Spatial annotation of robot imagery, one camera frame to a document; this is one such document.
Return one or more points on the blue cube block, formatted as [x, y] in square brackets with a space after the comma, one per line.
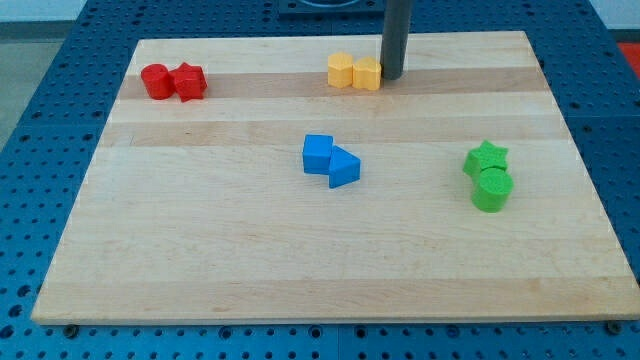
[316, 153]

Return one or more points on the red star block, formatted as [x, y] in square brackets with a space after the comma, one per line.
[189, 82]

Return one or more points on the green star block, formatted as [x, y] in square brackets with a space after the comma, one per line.
[485, 156]

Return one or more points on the blue triangle block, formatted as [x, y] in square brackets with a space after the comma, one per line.
[344, 167]

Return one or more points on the wooden board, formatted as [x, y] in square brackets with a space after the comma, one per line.
[200, 212]

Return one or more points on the yellow heart block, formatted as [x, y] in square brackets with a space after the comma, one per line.
[366, 74]

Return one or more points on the yellow hexagon block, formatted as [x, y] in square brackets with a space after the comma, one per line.
[340, 70]

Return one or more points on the green cylinder block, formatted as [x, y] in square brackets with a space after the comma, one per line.
[491, 189]

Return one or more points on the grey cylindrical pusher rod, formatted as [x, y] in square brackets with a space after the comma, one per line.
[396, 26]

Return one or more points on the red cylinder block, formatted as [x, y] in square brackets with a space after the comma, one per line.
[158, 81]

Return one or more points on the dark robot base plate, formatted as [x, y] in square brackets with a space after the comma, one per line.
[293, 8]

